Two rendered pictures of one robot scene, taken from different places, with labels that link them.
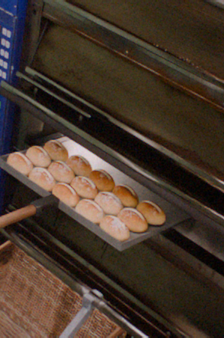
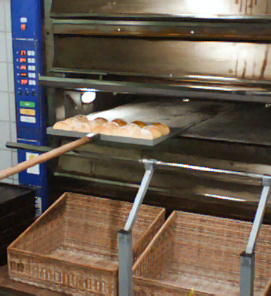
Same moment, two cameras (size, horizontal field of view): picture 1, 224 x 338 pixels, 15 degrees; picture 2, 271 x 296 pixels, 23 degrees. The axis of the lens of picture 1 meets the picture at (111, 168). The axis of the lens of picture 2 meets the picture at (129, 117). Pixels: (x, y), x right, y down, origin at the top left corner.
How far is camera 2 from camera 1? 1.15 m
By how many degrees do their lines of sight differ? 20
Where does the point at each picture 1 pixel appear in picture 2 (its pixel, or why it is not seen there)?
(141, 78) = (132, 43)
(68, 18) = (73, 26)
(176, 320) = (197, 190)
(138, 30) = (125, 11)
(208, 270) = (209, 144)
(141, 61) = (130, 31)
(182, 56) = (158, 13)
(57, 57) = (70, 55)
